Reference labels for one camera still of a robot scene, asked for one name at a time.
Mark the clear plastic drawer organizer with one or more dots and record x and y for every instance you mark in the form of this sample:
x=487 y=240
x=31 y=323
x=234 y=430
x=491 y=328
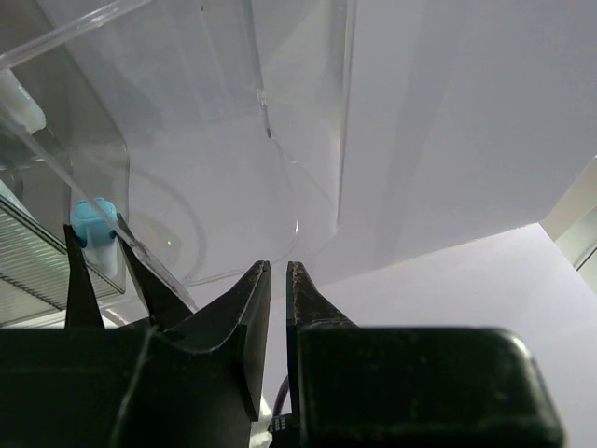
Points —
x=216 y=128

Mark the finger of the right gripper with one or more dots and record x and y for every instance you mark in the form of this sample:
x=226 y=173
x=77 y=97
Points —
x=167 y=304
x=82 y=310

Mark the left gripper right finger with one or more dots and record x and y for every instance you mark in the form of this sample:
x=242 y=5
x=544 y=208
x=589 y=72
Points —
x=353 y=386

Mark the blue cap highlighter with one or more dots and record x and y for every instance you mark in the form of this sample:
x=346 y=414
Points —
x=96 y=237

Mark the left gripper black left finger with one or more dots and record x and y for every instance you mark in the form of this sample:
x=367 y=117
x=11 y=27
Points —
x=197 y=384

